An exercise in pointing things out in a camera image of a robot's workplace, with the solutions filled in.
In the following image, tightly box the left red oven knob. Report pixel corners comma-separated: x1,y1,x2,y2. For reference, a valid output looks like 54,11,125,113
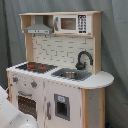
12,77,18,82

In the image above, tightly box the toy microwave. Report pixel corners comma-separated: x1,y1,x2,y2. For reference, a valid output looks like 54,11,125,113
54,14,91,34

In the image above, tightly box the grey toy sink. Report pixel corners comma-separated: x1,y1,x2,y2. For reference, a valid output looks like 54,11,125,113
52,68,92,81

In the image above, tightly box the wooden toy kitchen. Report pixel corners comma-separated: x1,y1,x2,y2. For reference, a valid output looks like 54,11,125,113
7,11,114,128

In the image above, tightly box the white cabinet door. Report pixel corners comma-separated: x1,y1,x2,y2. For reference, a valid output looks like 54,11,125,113
45,81,82,128

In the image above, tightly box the black toy faucet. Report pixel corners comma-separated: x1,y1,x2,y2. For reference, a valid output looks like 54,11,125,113
75,51,93,70

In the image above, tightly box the white oven door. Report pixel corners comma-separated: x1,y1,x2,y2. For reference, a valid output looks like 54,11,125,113
12,86,44,128

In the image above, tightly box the grey range hood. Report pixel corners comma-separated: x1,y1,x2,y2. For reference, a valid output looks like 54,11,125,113
24,16,53,34

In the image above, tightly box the black toy stovetop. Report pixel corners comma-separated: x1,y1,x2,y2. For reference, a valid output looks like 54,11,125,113
18,62,55,73

